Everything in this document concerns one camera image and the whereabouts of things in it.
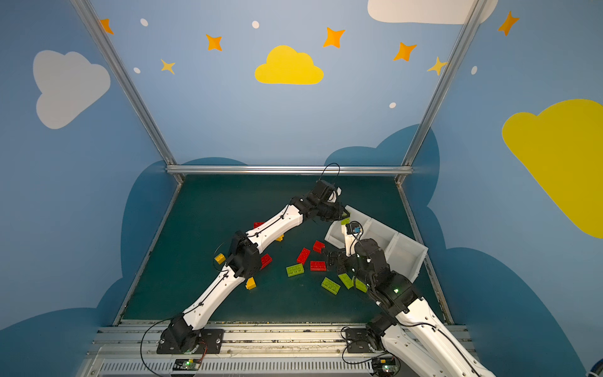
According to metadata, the green brick front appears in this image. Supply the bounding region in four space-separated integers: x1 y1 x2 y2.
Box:
321 277 341 295

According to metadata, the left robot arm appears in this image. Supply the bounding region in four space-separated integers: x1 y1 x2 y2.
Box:
156 180 350 354

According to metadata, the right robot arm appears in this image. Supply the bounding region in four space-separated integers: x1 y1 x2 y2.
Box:
325 239 494 376

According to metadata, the red brick centre lower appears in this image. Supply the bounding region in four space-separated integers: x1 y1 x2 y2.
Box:
310 261 328 272

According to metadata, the small red brick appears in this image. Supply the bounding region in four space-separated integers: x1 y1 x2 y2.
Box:
312 240 326 254

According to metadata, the red long brick centre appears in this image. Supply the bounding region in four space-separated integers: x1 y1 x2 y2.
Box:
296 248 311 265

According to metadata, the white three-compartment bin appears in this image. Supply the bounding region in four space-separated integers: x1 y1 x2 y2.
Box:
345 206 428 283

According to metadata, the red brick cluster right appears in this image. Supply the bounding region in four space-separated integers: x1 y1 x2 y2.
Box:
261 254 273 270

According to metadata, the yellow slope brick front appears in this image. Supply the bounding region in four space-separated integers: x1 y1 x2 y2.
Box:
246 277 257 290

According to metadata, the right controller board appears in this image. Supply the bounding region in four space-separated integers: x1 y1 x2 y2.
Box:
371 357 400 377

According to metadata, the controller board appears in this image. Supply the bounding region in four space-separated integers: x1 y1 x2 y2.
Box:
173 359 202 372
371 357 400 377

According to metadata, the left controller board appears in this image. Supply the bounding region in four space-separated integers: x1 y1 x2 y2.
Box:
173 359 202 372

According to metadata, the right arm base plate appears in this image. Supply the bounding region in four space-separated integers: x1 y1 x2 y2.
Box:
342 327 383 354

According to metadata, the front aluminium rail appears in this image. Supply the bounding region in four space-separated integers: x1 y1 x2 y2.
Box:
77 323 479 376

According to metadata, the aluminium frame rear bar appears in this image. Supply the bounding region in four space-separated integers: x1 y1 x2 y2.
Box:
166 165 413 176

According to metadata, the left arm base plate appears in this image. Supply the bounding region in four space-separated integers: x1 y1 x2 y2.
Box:
156 328 224 355

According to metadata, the aluminium frame left post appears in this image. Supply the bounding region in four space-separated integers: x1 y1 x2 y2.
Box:
71 0 177 168

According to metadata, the aluminium frame post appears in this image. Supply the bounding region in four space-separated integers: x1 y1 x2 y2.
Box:
71 0 177 168
395 0 489 189

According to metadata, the aluminium frame right post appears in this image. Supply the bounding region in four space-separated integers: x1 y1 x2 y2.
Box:
395 0 489 189

